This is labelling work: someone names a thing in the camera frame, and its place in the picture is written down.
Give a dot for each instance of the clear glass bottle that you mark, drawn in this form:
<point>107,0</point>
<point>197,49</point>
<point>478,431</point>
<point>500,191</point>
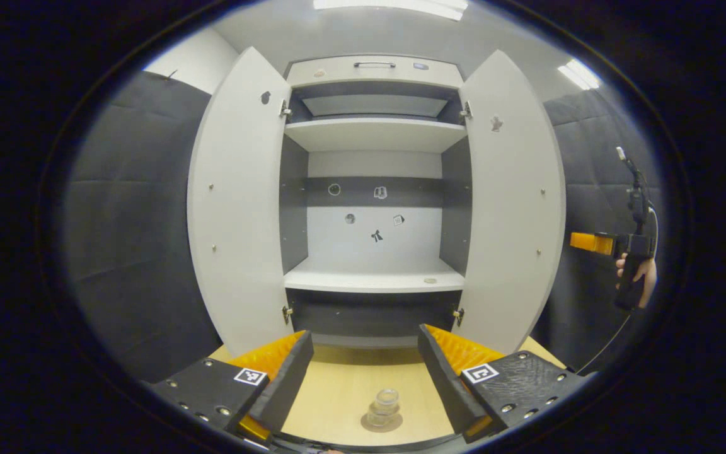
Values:
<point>383,408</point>

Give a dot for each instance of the small ceiling light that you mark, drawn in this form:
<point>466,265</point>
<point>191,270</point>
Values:
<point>580,74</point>

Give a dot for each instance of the white cabinet shelf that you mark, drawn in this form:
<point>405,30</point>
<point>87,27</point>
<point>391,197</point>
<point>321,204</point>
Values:
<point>363,277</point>
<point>375,135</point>

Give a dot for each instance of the metal door hinge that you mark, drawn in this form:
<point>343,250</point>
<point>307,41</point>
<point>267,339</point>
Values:
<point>287,314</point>
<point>458,316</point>
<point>466,111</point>
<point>285,110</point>

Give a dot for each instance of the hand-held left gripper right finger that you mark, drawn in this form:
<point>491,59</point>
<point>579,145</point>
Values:
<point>445,384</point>

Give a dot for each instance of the long ceiling light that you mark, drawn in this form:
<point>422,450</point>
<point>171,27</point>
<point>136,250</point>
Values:
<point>394,7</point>

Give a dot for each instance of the black backdrop cloth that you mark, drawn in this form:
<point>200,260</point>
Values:
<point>136,221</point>

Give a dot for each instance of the white cabinet door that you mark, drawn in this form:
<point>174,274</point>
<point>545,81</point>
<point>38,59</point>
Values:
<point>237,208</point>
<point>514,208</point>

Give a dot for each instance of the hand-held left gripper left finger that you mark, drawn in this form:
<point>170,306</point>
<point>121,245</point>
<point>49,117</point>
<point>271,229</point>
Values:
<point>287,384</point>

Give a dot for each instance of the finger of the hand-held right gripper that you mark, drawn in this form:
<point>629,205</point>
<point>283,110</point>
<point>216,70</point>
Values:
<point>590,243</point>

